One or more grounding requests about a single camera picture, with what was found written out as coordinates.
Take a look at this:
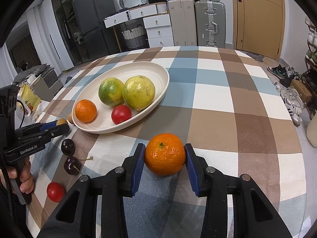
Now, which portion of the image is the silver suitcase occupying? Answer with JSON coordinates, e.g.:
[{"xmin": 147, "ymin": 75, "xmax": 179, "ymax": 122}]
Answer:
[{"xmin": 195, "ymin": 0, "xmax": 226, "ymax": 48}]

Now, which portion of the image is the glass door cabinet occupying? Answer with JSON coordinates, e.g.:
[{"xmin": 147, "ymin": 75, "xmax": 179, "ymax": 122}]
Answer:
[{"xmin": 50, "ymin": 0, "xmax": 82, "ymax": 67}]

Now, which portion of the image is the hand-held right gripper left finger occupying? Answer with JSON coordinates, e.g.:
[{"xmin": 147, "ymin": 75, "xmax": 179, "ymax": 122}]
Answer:
[{"xmin": 37, "ymin": 143, "xmax": 146, "ymax": 238}]

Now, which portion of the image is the red tomato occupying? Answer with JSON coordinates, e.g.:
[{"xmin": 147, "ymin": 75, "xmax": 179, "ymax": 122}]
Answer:
[
  {"xmin": 47, "ymin": 182, "xmax": 65, "ymax": 203},
  {"xmin": 111, "ymin": 105, "xmax": 132, "ymax": 125}
]

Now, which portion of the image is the person's left hand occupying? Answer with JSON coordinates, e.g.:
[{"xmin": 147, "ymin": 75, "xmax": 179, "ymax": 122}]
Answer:
[{"xmin": 5, "ymin": 160, "xmax": 35, "ymax": 195}]

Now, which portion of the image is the orange mandarin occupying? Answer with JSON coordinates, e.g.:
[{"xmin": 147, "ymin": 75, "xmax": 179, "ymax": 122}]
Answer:
[
  {"xmin": 75, "ymin": 99, "xmax": 97, "ymax": 123},
  {"xmin": 145, "ymin": 133, "xmax": 186, "ymax": 176}
]

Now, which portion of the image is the checked tablecloth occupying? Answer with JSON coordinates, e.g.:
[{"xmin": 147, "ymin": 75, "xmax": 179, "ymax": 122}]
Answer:
[{"xmin": 26, "ymin": 46, "xmax": 310, "ymax": 238}]

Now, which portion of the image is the yellow bag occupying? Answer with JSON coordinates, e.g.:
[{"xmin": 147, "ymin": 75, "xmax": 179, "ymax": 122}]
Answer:
[{"xmin": 16, "ymin": 84, "xmax": 41, "ymax": 118}]

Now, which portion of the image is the black refrigerator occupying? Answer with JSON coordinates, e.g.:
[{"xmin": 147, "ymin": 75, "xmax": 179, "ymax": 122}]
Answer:
[{"xmin": 72, "ymin": 0, "xmax": 122, "ymax": 63}]

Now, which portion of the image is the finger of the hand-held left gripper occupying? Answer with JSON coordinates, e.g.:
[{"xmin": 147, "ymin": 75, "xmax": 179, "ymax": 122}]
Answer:
[
  {"xmin": 15, "ymin": 121, "xmax": 60, "ymax": 137},
  {"xmin": 16, "ymin": 123, "xmax": 70, "ymax": 144}
]

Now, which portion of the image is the brown storage box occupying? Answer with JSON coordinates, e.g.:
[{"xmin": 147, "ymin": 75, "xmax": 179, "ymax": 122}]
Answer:
[{"xmin": 32, "ymin": 67, "xmax": 63, "ymax": 97}]

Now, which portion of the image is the black green sneaker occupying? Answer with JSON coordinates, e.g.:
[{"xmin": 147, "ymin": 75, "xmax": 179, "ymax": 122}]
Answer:
[{"xmin": 267, "ymin": 64, "xmax": 301, "ymax": 80}]

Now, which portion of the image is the white curtain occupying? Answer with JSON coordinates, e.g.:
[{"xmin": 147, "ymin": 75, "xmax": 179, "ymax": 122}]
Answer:
[{"xmin": 0, "ymin": 2, "xmax": 65, "ymax": 85}]

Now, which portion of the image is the white striped sneaker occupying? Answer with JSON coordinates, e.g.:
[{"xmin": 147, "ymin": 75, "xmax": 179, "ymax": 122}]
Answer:
[{"xmin": 280, "ymin": 87, "xmax": 306, "ymax": 127}]

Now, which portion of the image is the yellow guava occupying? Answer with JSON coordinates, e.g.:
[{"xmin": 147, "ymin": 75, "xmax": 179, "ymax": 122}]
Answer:
[{"xmin": 122, "ymin": 76, "xmax": 156, "ymax": 111}]

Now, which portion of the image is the green orange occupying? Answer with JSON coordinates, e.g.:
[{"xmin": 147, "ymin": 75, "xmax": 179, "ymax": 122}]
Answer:
[{"xmin": 98, "ymin": 78, "xmax": 125, "ymax": 107}]

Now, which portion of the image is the person's left forearm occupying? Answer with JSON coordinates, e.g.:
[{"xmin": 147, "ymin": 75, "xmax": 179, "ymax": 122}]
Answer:
[{"xmin": 0, "ymin": 186, "xmax": 28, "ymax": 238}]

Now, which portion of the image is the woven basket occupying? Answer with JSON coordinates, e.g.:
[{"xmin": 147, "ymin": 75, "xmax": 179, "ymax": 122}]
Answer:
[{"xmin": 121, "ymin": 25, "xmax": 146, "ymax": 50}]

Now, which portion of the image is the cream bucket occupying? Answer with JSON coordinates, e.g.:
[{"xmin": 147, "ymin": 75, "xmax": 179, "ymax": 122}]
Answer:
[{"xmin": 306, "ymin": 114, "xmax": 317, "ymax": 147}]

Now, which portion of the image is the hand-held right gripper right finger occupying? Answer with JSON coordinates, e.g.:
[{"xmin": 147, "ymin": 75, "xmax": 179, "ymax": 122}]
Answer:
[{"xmin": 184, "ymin": 143, "xmax": 293, "ymax": 238}]

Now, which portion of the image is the beige suitcase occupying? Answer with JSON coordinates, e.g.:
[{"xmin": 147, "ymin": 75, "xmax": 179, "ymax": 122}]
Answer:
[{"xmin": 168, "ymin": 0, "xmax": 198, "ymax": 47}]

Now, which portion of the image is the dark red cherry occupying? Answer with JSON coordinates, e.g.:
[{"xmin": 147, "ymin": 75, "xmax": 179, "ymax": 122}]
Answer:
[
  {"xmin": 61, "ymin": 138, "xmax": 76, "ymax": 155},
  {"xmin": 64, "ymin": 156, "xmax": 93, "ymax": 176}
]

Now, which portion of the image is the wooden door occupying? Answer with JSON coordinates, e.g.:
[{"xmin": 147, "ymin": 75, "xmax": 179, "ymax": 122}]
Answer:
[{"xmin": 230, "ymin": 0, "xmax": 285, "ymax": 60}]

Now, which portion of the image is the white dressing table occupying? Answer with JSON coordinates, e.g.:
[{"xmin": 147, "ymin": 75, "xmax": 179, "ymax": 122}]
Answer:
[{"xmin": 103, "ymin": 2, "xmax": 174, "ymax": 49}]

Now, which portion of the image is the cream round plate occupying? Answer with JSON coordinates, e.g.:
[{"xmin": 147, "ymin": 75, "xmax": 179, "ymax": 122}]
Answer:
[{"xmin": 72, "ymin": 61, "xmax": 170, "ymax": 133}]

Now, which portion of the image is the brown cardboard box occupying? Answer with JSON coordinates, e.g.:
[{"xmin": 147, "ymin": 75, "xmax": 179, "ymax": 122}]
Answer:
[{"xmin": 290, "ymin": 79, "xmax": 312, "ymax": 102}]

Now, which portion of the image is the grey doormat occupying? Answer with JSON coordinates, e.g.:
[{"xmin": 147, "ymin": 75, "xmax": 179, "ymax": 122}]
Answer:
[{"xmin": 245, "ymin": 52, "xmax": 264, "ymax": 62}]

